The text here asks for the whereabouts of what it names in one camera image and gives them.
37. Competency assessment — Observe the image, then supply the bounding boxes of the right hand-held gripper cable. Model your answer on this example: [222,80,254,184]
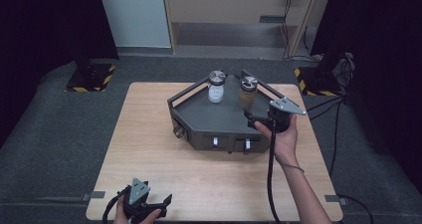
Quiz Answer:
[267,117,283,224]

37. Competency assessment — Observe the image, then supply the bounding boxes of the glass jar with white powder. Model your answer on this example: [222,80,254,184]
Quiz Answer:
[207,70,228,105]

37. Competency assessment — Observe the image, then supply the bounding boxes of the light wooden shelf unit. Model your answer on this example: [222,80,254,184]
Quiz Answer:
[161,0,332,58]

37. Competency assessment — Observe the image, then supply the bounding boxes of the grey tape strip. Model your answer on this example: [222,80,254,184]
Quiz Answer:
[324,194,348,206]
[82,190,106,202]

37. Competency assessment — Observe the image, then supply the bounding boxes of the black corner shelf rack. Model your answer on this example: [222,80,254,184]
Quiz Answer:
[167,69,300,155]

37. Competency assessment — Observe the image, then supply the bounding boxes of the hand-held gripper cable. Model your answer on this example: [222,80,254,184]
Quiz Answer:
[102,187,129,224]
[267,117,283,224]

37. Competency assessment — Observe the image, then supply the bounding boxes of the glass jar with brown powder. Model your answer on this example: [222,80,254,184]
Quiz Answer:
[238,76,260,112]

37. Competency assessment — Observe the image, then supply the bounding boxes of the dark curtain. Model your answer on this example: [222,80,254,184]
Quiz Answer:
[0,0,120,142]
[312,0,422,195]

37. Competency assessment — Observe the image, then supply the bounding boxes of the person's left hand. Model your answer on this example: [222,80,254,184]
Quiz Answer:
[112,195,164,224]

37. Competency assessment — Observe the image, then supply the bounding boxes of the thin wrist band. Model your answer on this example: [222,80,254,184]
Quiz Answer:
[281,162,306,174]

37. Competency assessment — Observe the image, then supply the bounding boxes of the left hand-held gripper cable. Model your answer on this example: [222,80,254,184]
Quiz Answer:
[102,187,129,224]

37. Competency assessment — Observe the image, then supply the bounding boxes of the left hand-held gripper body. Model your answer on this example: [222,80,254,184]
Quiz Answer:
[123,177,160,224]

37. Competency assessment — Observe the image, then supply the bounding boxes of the black cables from wall socket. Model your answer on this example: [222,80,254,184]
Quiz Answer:
[281,0,321,63]

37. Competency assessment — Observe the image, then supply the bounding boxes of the black stand with striped base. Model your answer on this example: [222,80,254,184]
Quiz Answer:
[64,41,117,94]
[293,53,347,98]

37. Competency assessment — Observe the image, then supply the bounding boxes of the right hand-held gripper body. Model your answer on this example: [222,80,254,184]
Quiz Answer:
[267,97,308,134]

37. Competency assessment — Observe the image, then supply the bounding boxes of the thin black floor cable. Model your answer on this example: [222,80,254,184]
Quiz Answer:
[306,96,346,121]

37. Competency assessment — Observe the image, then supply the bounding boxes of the white wall panel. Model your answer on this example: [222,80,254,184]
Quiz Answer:
[98,0,172,49]

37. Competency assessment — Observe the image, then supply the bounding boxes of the person's right hand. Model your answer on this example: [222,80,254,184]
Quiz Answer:
[253,113,300,167]

